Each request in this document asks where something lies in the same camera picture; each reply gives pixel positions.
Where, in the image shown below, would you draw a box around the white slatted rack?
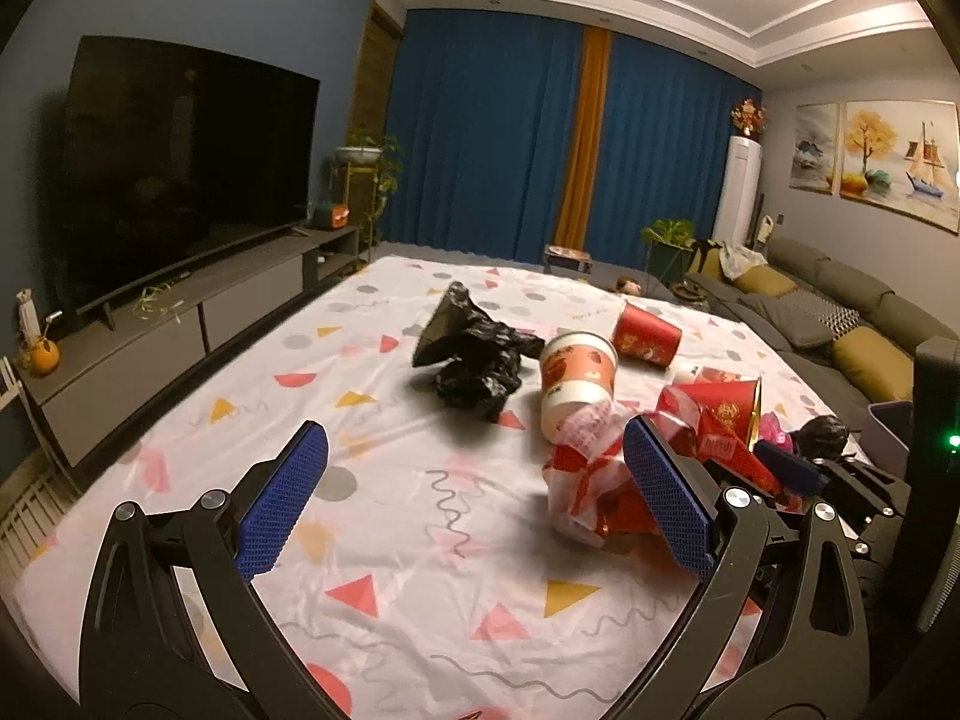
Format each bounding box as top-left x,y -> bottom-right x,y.
0,356 -> 76,578

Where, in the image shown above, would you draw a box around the wooden door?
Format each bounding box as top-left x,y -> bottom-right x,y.
352,4 -> 406,149

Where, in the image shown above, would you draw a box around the white cloth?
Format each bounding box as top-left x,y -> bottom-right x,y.
720,244 -> 767,280

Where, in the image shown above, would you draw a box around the orange flower decoration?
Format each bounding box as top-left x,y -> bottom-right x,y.
731,97 -> 770,140

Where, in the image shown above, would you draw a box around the grey sofa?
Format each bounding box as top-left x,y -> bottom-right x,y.
652,236 -> 960,466

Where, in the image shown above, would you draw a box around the small landscape painting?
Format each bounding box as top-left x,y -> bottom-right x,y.
790,101 -> 839,197

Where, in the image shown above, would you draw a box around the green potted plant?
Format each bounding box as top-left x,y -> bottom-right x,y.
640,219 -> 698,280

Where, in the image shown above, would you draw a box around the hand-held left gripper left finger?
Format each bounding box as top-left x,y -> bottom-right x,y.
77,420 -> 353,720

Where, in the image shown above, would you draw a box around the small mustard cushion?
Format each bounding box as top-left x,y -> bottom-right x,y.
733,266 -> 798,298

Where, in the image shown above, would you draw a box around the printed white tablecloth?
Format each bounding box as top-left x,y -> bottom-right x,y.
15,255 -> 878,720

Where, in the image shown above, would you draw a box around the sailing ship painting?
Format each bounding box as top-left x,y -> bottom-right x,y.
836,99 -> 960,235

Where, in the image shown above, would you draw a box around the dark grey trash bin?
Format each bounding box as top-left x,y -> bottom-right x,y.
866,399 -> 916,475

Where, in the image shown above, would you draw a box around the large mustard cushion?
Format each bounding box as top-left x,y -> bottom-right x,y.
831,326 -> 917,402

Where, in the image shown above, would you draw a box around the grey cushion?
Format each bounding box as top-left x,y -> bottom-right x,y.
739,292 -> 812,350

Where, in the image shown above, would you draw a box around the white red paper cup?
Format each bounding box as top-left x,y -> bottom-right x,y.
538,331 -> 620,445

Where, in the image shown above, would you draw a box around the black flat television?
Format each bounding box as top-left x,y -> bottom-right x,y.
60,35 -> 321,317

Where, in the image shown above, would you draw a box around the orange curtain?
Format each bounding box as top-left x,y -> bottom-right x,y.
553,26 -> 614,250

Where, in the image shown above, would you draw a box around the gold ribbon scrap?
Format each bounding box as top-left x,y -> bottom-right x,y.
131,287 -> 186,321

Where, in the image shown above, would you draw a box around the small black plastic bag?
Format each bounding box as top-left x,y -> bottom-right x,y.
795,414 -> 854,460

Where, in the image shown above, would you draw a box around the printed magazine box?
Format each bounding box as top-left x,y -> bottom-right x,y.
544,245 -> 593,275

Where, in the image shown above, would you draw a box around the blue curtain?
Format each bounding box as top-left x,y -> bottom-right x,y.
592,36 -> 764,271
382,7 -> 586,267

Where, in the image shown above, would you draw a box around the grey television cabinet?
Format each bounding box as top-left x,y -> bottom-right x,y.
15,225 -> 372,475

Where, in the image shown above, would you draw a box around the black white patterned cushion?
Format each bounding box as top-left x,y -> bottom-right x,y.
793,292 -> 863,350

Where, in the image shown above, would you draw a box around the red white plastic bag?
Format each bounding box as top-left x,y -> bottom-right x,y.
544,401 -> 676,548

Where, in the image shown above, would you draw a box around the potted plant on gold stand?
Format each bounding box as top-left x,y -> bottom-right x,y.
326,133 -> 404,250

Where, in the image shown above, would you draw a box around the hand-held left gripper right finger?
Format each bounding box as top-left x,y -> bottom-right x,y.
622,414 -> 875,720

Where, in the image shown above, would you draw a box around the white standing air conditioner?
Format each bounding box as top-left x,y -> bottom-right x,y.
711,136 -> 764,248

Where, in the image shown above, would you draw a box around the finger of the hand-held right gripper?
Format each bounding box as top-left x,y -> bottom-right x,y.
752,437 -> 912,537

